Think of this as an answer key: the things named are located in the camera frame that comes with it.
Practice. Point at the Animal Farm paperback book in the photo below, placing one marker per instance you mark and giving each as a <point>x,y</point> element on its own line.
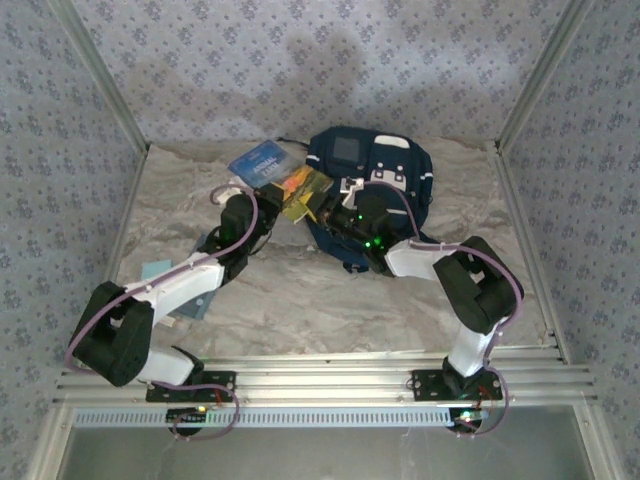
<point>265,165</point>

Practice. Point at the navy blue backpack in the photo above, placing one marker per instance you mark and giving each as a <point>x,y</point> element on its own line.
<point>350,165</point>

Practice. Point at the light blue notepad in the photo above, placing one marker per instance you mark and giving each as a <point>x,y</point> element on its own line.
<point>155,270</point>

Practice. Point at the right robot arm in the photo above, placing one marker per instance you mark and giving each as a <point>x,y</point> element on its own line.
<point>475,285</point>

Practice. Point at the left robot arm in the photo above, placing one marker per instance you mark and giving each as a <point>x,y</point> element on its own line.
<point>170,290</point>

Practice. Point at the small white eraser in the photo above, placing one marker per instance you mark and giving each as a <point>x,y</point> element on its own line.
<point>173,321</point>

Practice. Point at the black controller board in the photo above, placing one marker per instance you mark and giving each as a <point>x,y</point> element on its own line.
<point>185,416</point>
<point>470,425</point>

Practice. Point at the grey metal panel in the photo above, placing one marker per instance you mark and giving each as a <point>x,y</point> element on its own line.
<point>325,455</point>

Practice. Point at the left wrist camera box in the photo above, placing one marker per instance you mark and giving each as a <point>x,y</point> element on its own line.
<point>225,191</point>

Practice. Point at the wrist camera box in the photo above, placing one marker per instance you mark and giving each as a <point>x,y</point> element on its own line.
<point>350,187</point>
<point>225,191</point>

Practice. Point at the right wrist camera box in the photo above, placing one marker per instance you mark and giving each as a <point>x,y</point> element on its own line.
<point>350,187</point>

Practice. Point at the aluminium table side rail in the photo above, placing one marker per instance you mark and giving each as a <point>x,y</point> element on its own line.
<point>520,200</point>

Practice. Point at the aluminium mounting rail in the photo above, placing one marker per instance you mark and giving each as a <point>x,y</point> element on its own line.
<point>325,380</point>

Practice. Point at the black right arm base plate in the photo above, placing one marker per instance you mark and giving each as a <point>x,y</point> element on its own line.
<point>425,392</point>

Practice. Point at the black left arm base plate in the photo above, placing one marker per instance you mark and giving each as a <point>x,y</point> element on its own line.
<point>206,397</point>

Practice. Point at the aluminium frame post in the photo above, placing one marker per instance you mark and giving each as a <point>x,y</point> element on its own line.
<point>102,75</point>
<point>545,75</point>

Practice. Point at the aluminium frame leg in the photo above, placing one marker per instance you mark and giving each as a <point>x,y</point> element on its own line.
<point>602,450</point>
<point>50,450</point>

